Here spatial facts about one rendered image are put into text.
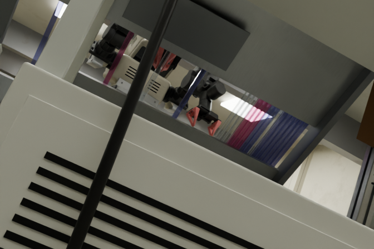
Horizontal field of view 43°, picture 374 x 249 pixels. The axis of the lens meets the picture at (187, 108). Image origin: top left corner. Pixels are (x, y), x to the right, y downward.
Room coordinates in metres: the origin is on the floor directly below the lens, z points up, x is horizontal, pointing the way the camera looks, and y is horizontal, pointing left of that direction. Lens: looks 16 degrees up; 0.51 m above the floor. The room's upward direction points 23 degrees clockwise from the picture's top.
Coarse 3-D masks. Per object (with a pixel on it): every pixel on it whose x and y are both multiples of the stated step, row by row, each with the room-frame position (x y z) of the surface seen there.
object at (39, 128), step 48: (96, 0) 0.47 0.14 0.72; (288, 0) 0.76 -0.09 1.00; (336, 0) 0.71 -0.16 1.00; (48, 48) 0.47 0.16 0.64; (336, 48) 0.85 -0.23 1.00; (48, 144) 0.46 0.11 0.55; (96, 144) 0.47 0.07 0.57; (0, 192) 0.46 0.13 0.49; (48, 192) 0.47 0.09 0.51; (96, 192) 0.43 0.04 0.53; (144, 192) 0.49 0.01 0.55; (192, 192) 0.50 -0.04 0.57; (0, 240) 0.46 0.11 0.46; (48, 240) 0.47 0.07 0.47; (96, 240) 0.48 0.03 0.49; (144, 240) 0.49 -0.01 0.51; (192, 240) 0.50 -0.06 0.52; (240, 240) 0.51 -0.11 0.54; (288, 240) 0.52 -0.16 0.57; (336, 240) 0.53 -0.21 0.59
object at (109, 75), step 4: (132, 32) 1.15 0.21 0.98; (128, 36) 1.16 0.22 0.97; (128, 40) 1.17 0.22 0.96; (124, 44) 1.18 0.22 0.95; (120, 48) 1.19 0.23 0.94; (124, 48) 1.19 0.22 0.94; (120, 52) 1.20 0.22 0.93; (116, 56) 1.21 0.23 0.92; (120, 56) 1.21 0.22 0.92; (116, 60) 1.22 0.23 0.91; (112, 64) 1.23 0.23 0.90; (116, 64) 1.23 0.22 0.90; (112, 68) 1.24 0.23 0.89; (108, 72) 1.25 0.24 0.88; (112, 72) 1.25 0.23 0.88; (108, 76) 1.26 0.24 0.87; (104, 80) 1.27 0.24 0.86; (108, 80) 1.26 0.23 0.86
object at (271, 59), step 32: (128, 0) 1.08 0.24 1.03; (160, 0) 1.03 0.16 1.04; (192, 0) 1.06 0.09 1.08; (224, 0) 1.04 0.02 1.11; (192, 32) 1.08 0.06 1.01; (224, 32) 1.07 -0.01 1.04; (256, 32) 1.09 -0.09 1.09; (288, 32) 1.08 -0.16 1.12; (224, 64) 1.13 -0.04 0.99; (256, 64) 1.15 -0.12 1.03; (288, 64) 1.14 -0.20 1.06; (320, 64) 1.13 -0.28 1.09; (352, 64) 1.11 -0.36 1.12; (256, 96) 1.22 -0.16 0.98; (288, 96) 1.20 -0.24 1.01; (320, 96) 1.19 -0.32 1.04
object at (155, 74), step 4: (168, 52) 1.18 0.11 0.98; (164, 56) 1.19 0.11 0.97; (168, 56) 1.19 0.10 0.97; (164, 60) 1.20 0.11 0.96; (160, 64) 1.21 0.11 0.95; (164, 64) 1.21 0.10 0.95; (156, 68) 1.22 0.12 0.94; (160, 68) 1.22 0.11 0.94; (156, 72) 1.23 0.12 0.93; (152, 76) 1.24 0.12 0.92; (156, 76) 1.24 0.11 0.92; (152, 80) 1.25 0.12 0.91; (148, 84) 1.26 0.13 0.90; (144, 88) 1.27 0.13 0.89; (148, 88) 1.27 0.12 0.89; (144, 92) 1.28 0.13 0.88; (140, 96) 1.29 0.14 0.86; (144, 96) 1.29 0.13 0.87; (140, 100) 1.30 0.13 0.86
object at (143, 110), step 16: (80, 80) 1.27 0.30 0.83; (96, 80) 1.26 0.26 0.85; (112, 96) 1.29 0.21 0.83; (144, 112) 1.31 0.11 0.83; (160, 112) 1.30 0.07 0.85; (176, 128) 1.33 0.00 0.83; (192, 128) 1.33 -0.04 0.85; (208, 144) 1.36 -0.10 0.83; (224, 144) 1.35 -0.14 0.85; (240, 160) 1.38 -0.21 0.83; (256, 160) 1.37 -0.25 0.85; (272, 176) 1.40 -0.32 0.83
